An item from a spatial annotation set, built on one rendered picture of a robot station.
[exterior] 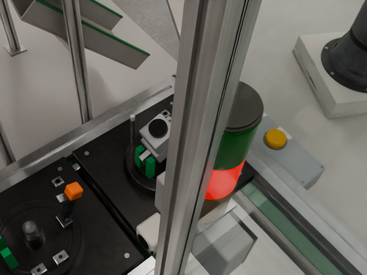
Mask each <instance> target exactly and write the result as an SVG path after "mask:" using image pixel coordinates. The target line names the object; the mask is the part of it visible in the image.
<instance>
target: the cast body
mask: <svg viewBox="0 0 367 275"><path fill-rule="evenodd" d="M170 125H171V117H170V116H168V117H167V118H164V117H163V115H162V114H158V115H157V116H156V117H155V118H154V119H153V120H151V121H150V122H149V123H148V124H147V125H146V126H144V127H143V128H142V129H140V130H139V133H140V134H141V136H142V137H143V138H142V139H141V142H142V143H143V145H144V146H145V147H146V148H147V150H146V151H145V152H144V153H143V154H141V155H140V156H139V158H140V160H141V161H142V162H143V163H144V164H146V159H147V158H149V157H151V156H152V157H155V158H156V160H157V161H158V162H159V163H161V162H162V161H163V160H165V158H166V157H167V154H168V144H169V134H170Z"/></svg>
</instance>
